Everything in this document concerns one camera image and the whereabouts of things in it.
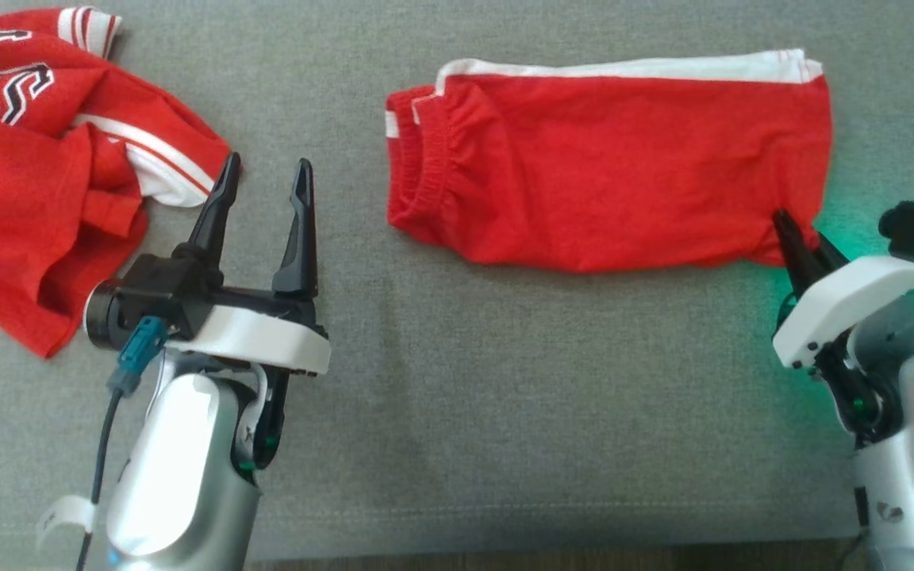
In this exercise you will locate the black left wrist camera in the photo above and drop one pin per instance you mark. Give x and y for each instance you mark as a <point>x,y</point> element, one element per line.
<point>155,297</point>

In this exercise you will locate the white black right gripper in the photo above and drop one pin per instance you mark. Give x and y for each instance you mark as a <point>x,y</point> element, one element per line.
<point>830,317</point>

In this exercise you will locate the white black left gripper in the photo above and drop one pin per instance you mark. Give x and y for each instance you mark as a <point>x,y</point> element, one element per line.
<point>259,337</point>

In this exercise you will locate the red shorts white trim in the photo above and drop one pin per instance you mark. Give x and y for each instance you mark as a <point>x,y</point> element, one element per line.
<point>624,166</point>

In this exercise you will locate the red basketball jersey black lettering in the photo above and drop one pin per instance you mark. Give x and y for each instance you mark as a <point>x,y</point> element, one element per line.
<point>21,198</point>

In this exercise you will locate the grey fabric sofa seat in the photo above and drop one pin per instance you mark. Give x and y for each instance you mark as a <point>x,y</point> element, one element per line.
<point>457,396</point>

